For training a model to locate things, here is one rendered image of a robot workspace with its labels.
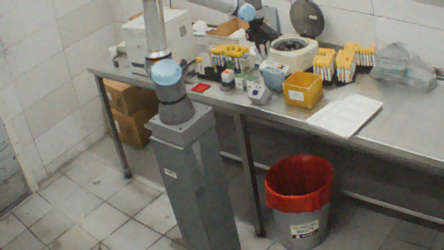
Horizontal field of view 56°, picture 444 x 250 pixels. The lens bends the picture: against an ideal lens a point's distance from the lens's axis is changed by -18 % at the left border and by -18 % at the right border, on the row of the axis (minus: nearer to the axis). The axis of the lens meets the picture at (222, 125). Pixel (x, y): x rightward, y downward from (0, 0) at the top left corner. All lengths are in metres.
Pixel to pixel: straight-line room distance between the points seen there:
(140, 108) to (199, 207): 1.63
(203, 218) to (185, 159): 0.33
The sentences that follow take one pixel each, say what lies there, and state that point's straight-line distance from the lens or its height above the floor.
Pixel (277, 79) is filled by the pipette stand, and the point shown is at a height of 0.94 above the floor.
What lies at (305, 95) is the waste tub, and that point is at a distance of 2.08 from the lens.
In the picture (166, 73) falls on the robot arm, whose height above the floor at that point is 1.17.
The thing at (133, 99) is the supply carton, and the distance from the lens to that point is 3.62.
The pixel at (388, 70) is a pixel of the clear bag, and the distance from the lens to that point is 2.30.
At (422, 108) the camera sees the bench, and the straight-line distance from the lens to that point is 2.10.
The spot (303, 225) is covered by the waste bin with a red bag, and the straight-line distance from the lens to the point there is 2.48.
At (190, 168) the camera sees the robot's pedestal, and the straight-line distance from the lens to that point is 2.06.
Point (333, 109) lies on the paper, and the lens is 2.06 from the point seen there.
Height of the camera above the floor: 1.94
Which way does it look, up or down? 31 degrees down
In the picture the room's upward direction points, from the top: 12 degrees counter-clockwise
